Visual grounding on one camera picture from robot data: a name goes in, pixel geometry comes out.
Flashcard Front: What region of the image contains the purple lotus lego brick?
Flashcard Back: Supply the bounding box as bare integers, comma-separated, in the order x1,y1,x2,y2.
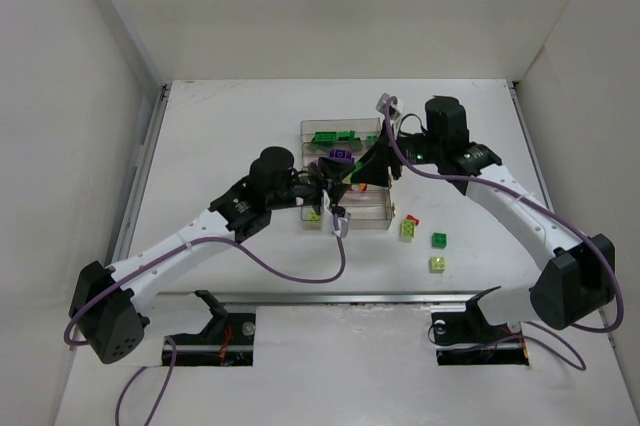
328,148,354,162

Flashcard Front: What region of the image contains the dark green angled brick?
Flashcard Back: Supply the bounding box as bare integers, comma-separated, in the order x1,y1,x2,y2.
312,131,337,144

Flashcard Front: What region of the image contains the green stepped lego brick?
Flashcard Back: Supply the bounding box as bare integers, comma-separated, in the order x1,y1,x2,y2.
336,130,358,142

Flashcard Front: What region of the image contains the lime brick with red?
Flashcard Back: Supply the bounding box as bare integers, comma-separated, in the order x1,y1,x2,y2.
399,214,420,242

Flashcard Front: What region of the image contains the green square brick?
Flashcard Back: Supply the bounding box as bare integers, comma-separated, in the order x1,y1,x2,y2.
431,232,448,249

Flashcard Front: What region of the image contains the lime square brick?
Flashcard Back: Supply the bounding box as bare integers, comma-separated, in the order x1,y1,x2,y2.
429,256,447,274

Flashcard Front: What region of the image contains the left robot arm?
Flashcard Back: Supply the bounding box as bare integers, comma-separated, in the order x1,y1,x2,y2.
63,146,355,364

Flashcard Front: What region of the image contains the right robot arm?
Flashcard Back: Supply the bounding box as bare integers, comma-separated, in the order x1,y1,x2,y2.
352,94,624,330

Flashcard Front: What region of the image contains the clear bin first row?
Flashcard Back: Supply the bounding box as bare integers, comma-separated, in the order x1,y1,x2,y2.
300,118,382,143

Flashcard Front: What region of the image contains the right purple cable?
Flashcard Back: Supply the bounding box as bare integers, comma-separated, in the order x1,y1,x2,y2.
378,98,625,371

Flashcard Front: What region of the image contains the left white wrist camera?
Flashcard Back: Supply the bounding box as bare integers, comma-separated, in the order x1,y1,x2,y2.
320,190,351,239

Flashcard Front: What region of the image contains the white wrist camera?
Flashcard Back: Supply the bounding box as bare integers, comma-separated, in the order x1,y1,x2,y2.
376,93,404,121
320,190,351,239

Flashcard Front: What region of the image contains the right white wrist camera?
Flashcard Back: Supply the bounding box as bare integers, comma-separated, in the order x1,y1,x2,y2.
376,93,404,121

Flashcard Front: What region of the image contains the aluminium rail front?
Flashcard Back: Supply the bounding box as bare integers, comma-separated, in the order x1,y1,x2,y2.
159,290,551,305

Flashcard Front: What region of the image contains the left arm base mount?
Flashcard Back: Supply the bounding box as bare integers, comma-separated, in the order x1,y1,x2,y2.
161,290,257,368

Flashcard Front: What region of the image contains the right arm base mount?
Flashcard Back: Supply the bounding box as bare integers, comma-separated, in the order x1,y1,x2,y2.
428,287,529,366

